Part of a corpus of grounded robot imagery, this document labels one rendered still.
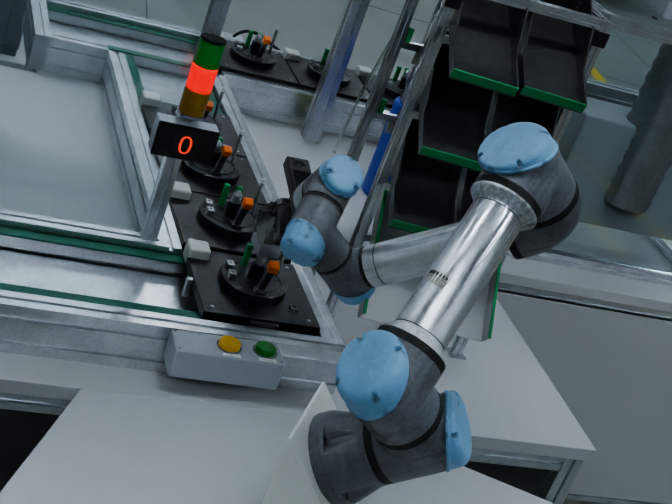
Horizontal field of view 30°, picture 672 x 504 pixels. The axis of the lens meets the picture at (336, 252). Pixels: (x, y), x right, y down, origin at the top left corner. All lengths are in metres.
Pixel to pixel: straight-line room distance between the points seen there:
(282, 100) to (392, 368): 1.97
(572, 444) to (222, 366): 0.80
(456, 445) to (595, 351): 1.72
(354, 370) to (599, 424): 2.00
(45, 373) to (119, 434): 0.19
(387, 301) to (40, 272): 0.68
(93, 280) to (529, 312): 1.35
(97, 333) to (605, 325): 1.66
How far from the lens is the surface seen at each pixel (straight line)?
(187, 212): 2.71
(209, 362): 2.28
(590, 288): 3.42
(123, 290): 2.46
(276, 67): 3.75
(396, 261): 2.14
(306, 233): 2.09
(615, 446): 3.82
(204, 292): 2.43
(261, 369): 2.31
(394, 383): 1.76
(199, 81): 2.38
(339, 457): 1.92
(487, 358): 2.84
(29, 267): 2.46
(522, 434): 2.63
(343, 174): 2.13
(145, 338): 2.31
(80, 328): 2.29
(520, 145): 1.94
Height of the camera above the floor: 2.15
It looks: 25 degrees down
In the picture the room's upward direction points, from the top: 21 degrees clockwise
